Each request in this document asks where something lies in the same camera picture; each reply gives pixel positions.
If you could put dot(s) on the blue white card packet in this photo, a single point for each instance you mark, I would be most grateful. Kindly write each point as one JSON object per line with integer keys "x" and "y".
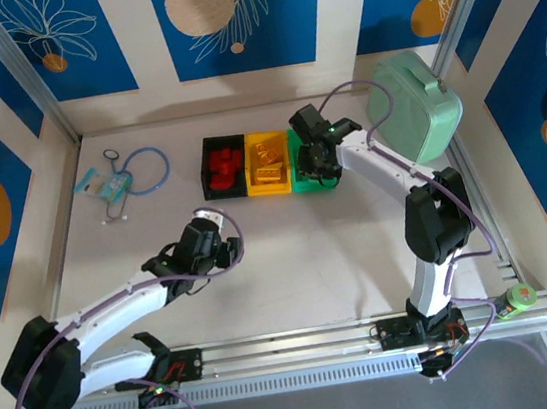
{"x": 99, "y": 184}

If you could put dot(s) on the aluminium frame rail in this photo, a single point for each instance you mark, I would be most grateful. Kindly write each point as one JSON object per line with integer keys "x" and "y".
{"x": 282, "y": 349}

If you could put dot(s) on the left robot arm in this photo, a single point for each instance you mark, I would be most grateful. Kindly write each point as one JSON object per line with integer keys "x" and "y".
{"x": 115, "y": 306}

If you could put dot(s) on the green plastic bin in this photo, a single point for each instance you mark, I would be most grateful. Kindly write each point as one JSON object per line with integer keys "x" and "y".
{"x": 304, "y": 188}

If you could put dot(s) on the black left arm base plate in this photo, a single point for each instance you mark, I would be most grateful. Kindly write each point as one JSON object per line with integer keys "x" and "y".
{"x": 191, "y": 364}

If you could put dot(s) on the green tape roll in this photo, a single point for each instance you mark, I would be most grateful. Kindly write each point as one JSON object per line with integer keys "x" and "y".
{"x": 520, "y": 297}

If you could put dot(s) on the mint green carry case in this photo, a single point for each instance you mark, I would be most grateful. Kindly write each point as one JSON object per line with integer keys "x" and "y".
{"x": 417, "y": 110}

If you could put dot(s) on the black left connector board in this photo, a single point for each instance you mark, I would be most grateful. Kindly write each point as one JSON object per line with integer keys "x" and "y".
{"x": 150, "y": 399}

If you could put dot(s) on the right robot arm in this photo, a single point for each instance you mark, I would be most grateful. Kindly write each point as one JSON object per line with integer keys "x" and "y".
{"x": 437, "y": 223}

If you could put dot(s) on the black right connector board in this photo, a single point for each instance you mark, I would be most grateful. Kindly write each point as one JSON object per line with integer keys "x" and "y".
{"x": 433, "y": 367}

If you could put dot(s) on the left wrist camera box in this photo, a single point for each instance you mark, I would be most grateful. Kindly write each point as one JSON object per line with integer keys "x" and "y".
{"x": 199, "y": 242}

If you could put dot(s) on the black plastic bin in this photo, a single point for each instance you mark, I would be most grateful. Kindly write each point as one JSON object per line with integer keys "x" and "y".
{"x": 222, "y": 194}

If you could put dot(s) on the yellow plastic bin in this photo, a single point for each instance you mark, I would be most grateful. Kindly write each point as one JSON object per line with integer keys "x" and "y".
{"x": 271, "y": 188}

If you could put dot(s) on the tall red lego brick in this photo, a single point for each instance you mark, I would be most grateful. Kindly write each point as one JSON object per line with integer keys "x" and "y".
{"x": 236, "y": 155}

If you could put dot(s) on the black connector board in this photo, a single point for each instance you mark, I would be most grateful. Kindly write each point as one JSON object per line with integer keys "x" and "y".
{"x": 150, "y": 399}
{"x": 433, "y": 367}

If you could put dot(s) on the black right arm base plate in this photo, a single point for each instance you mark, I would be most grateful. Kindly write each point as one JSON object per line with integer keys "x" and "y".
{"x": 389, "y": 335}

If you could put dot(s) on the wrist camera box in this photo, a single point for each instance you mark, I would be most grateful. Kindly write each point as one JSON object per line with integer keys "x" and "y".
{"x": 199, "y": 242}
{"x": 310, "y": 121}

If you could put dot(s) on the long orange lego brick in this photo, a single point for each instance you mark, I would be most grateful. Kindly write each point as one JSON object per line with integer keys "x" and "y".
{"x": 269, "y": 173}

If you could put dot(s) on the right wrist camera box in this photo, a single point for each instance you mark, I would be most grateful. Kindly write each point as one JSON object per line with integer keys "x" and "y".
{"x": 310, "y": 121}

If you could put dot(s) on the blue stethoscope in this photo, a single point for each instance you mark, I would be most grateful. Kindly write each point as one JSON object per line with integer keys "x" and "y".
{"x": 110, "y": 154}

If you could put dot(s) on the orange printed lego brick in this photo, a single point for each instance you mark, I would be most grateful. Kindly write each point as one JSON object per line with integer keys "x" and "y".
{"x": 273, "y": 155}

